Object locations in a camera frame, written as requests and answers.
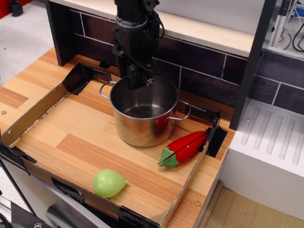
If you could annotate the white toy sink drainboard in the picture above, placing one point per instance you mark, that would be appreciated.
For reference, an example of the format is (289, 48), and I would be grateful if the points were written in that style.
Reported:
(265, 160)

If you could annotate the stainless steel pot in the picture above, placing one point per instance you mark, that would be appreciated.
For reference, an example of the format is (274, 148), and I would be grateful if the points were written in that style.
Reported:
(144, 117)

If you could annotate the red toy chili pepper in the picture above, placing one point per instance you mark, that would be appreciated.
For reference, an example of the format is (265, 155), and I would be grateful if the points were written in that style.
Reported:
(180, 150)

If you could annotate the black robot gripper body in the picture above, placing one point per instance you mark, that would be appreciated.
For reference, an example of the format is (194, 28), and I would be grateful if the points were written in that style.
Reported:
(134, 43)

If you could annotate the cardboard fence with black tape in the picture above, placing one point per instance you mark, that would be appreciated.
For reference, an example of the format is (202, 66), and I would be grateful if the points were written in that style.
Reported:
(59, 132)

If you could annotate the wooden shelf with dark frame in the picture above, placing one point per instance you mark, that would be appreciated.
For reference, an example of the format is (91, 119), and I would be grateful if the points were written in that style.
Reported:
(215, 63)

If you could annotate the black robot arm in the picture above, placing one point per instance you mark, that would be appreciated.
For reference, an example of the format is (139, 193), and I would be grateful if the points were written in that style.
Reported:
(137, 10)

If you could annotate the green toy pear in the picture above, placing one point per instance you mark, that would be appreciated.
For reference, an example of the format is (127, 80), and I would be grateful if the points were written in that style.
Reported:
(108, 183)

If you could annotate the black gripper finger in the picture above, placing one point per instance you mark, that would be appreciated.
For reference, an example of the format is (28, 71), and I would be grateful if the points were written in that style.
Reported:
(138, 77)

